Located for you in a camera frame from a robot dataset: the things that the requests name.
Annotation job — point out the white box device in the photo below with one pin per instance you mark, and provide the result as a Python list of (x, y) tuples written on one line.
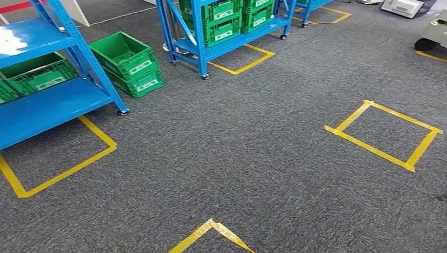
[(401, 7)]

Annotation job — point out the grey wheeled cart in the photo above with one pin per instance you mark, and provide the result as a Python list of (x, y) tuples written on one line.
[(434, 33)]

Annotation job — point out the green plastic crate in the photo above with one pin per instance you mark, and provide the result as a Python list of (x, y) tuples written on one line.
[(146, 85), (260, 4), (209, 8), (258, 21), (115, 49), (209, 35), (8, 92), (38, 77)]

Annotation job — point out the blue metal shelf rack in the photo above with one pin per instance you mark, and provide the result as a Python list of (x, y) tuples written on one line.
[(251, 35), (52, 104), (316, 4)]

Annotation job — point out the white desk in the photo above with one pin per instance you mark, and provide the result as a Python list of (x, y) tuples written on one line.
[(77, 12)]

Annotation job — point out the chrome stanchion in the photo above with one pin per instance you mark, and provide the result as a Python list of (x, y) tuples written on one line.
[(180, 49)]

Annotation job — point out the black shelf caster wheel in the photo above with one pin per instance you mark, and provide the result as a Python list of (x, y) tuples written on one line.
[(122, 112)]

